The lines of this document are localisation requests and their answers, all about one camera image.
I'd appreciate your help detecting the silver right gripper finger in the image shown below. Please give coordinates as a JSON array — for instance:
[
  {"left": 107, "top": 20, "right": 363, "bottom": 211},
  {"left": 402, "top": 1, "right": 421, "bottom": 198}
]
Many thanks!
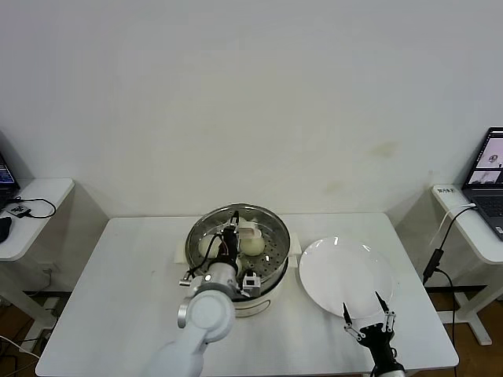
[
  {"left": 341, "top": 301, "right": 365, "bottom": 341},
  {"left": 375, "top": 290, "right": 397, "bottom": 335}
]

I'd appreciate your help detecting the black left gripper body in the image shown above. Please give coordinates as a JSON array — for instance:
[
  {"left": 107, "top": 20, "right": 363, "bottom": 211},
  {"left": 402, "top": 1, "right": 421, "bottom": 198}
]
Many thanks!
[{"left": 219, "top": 227, "right": 241, "bottom": 265}]

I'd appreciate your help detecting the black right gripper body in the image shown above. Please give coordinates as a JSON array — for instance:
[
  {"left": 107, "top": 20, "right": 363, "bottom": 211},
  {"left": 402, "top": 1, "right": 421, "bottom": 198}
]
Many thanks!
[{"left": 356, "top": 322, "right": 398, "bottom": 366}]

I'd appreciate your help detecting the perforated stainless steel steamer insert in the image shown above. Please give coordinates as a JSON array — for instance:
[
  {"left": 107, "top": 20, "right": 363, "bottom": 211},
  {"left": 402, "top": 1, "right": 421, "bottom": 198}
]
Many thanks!
[{"left": 184, "top": 204, "right": 292, "bottom": 294}]

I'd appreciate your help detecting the round white plate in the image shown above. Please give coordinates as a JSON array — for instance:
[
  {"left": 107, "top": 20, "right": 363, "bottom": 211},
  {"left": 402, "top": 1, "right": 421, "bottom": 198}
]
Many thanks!
[{"left": 298, "top": 236, "right": 395, "bottom": 320}]

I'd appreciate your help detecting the white electric cooking pot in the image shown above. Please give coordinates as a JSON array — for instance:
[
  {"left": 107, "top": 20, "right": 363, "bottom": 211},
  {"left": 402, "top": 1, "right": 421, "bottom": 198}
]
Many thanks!
[{"left": 174, "top": 231, "right": 303, "bottom": 320}]

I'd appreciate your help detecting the white side desk with label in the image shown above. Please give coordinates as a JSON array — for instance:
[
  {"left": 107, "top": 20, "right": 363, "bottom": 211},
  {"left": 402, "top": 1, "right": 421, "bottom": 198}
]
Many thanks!
[{"left": 431, "top": 183, "right": 503, "bottom": 346}]

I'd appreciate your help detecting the grey laptop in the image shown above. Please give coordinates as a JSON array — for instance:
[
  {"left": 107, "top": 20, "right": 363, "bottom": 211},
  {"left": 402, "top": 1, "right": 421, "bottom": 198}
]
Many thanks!
[{"left": 461, "top": 126, "right": 503, "bottom": 241}]

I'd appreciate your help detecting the white side desk with mouse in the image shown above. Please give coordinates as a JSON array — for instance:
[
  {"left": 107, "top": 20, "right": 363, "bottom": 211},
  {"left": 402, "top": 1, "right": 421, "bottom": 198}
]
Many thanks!
[{"left": 0, "top": 177, "right": 76, "bottom": 329}]

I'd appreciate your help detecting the black laptop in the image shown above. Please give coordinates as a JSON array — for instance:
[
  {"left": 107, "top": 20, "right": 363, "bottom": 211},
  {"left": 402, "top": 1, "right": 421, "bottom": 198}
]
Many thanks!
[{"left": 0, "top": 152, "right": 20, "bottom": 209}]

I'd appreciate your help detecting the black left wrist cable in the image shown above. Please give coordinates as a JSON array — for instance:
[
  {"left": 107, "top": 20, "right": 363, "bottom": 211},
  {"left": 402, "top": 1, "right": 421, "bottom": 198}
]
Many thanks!
[{"left": 187, "top": 234, "right": 226, "bottom": 278}]

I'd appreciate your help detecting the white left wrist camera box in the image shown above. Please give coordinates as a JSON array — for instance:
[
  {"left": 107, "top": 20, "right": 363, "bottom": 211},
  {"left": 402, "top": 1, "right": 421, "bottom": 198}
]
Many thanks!
[{"left": 241, "top": 274, "right": 261, "bottom": 298}]

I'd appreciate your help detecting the black laptop power cable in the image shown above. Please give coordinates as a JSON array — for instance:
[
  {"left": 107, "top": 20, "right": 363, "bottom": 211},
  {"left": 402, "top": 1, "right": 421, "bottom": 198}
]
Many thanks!
[{"left": 423, "top": 206, "right": 479, "bottom": 354}]

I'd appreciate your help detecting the white laptop cable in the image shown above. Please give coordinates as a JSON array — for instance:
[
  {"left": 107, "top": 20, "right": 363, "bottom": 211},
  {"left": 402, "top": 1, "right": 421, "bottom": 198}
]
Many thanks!
[{"left": 428, "top": 202, "right": 479, "bottom": 247}]

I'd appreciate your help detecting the thin black hub cable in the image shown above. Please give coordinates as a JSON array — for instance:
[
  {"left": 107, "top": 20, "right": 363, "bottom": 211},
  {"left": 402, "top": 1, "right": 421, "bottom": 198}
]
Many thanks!
[{"left": 17, "top": 196, "right": 57, "bottom": 219}]

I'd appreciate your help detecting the white floor cable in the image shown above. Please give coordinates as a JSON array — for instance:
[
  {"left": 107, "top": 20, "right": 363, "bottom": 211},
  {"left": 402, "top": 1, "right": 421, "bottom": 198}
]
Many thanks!
[{"left": 0, "top": 335, "right": 42, "bottom": 359}]

